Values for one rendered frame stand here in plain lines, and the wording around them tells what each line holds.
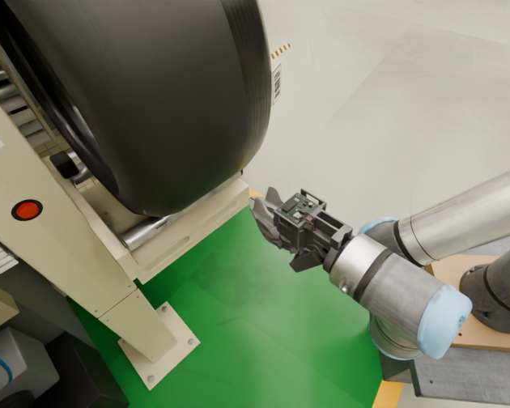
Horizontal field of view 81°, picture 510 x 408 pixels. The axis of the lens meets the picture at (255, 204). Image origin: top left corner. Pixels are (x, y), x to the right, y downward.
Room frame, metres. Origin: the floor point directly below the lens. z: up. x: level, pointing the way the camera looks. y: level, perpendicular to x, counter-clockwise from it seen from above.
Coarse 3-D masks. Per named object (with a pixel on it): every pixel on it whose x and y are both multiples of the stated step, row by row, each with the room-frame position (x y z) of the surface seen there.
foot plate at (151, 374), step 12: (168, 312) 0.49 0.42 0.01; (168, 324) 0.44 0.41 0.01; (180, 324) 0.44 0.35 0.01; (180, 336) 0.39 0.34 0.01; (192, 336) 0.39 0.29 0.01; (132, 348) 0.33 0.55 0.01; (180, 348) 0.33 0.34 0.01; (192, 348) 0.33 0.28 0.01; (132, 360) 0.28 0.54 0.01; (144, 360) 0.28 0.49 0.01; (168, 360) 0.28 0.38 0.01; (180, 360) 0.28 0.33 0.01; (144, 372) 0.24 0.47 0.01; (156, 372) 0.24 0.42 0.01; (168, 372) 0.24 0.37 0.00; (156, 384) 0.20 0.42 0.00
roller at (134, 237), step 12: (228, 180) 0.53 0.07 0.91; (216, 192) 0.50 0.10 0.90; (192, 204) 0.45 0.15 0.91; (168, 216) 0.41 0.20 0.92; (180, 216) 0.42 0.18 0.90; (132, 228) 0.37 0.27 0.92; (144, 228) 0.37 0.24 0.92; (156, 228) 0.38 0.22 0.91; (132, 240) 0.34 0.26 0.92; (144, 240) 0.35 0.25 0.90
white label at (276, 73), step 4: (280, 64) 0.49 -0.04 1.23; (276, 68) 0.47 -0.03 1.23; (280, 68) 0.49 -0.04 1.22; (272, 72) 0.46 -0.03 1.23; (276, 72) 0.47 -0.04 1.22; (280, 72) 0.49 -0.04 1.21; (272, 76) 0.46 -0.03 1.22; (276, 76) 0.47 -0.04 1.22; (280, 76) 0.49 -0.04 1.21; (272, 80) 0.46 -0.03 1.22; (276, 80) 0.47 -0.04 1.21; (280, 80) 0.49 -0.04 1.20; (272, 84) 0.46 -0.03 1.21; (276, 84) 0.47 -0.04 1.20; (280, 84) 0.49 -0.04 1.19; (272, 88) 0.46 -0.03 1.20; (276, 88) 0.47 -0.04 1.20; (280, 88) 0.49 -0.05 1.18; (272, 92) 0.46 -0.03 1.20; (276, 92) 0.47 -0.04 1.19; (280, 92) 0.49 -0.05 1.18; (272, 96) 0.46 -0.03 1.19; (276, 96) 0.47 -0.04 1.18; (272, 100) 0.46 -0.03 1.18; (276, 100) 0.47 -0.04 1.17; (272, 104) 0.46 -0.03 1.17
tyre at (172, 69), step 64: (0, 0) 0.67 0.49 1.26; (64, 0) 0.35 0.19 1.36; (128, 0) 0.37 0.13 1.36; (192, 0) 0.41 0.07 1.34; (256, 0) 0.50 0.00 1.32; (64, 64) 0.33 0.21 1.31; (128, 64) 0.33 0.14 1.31; (192, 64) 0.37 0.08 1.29; (256, 64) 0.43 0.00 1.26; (64, 128) 0.58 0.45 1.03; (128, 128) 0.30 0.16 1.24; (192, 128) 0.33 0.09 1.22; (256, 128) 0.42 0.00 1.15; (128, 192) 0.32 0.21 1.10; (192, 192) 0.33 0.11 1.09
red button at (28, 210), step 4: (24, 204) 0.32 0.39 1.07; (28, 204) 0.32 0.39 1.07; (32, 204) 0.32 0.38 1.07; (20, 208) 0.31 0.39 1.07; (24, 208) 0.31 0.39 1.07; (28, 208) 0.31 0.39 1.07; (32, 208) 0.32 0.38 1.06; (36, 208) 0.32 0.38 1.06; (20, 212) 0.31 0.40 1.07; (24, 212) 0.31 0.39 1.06; (28, 212) 0.31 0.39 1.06; (32, 212) 0.31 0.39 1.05; (36, 212) 0.32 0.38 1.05; (20, 216) 0.30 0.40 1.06; (24, 216) 0.31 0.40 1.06; (28, 216) 0.31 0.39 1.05; (32, 216) 0.31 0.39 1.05
